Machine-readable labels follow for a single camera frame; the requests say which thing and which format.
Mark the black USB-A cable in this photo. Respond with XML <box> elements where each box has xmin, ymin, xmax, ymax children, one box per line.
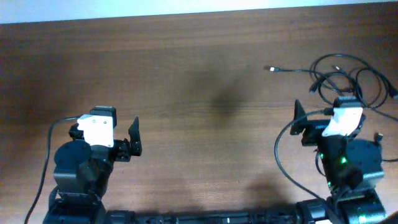
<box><xmin>264</xmin><ymin>65</ymin><xmax>364</xmax><ymax>108</ymax></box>

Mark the black micro-USB cable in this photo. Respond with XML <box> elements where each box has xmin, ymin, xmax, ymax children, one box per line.
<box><xmin>332</xmin><ymin>64</ymin><xmax>398</xmax><ymax>163</ymax></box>

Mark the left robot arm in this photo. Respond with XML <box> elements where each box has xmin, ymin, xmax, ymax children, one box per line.
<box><xmin>44</xmin><ymin>106</ymin><xmax>142</xmax><ymax>224</ymax></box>

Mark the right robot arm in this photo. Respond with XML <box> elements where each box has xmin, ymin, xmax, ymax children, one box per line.
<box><xmin>290</xmin><ymin>96</ymin><xmax>386</xmax><ymax>223</ymax></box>

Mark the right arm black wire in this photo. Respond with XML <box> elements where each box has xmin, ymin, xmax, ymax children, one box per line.
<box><xmin>273</xmin><ymin>108</ymin><xmax>336</xmax><ymax>224</ymax></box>

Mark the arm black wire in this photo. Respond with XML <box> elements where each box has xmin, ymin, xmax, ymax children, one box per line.
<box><xmin>273</xmin><ymin>108</ymin><xmax>336</xmax><ymax>224</ymax></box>
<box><xmin>24</xmin><ymin>115</ymin><xmax>81</xmax><ymax>224</ymax></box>

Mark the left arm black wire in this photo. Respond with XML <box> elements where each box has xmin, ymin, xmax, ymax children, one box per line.
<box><xmin>24</xmin><ymin>115</ymin><xmax>81</xmax><ymax>224</ymax></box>

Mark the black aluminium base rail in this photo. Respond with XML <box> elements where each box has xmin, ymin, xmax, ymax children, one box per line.
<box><xmin>104</xmin><ymin>206</ymin><xmax>315</xmax><ymax>224</ymax></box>

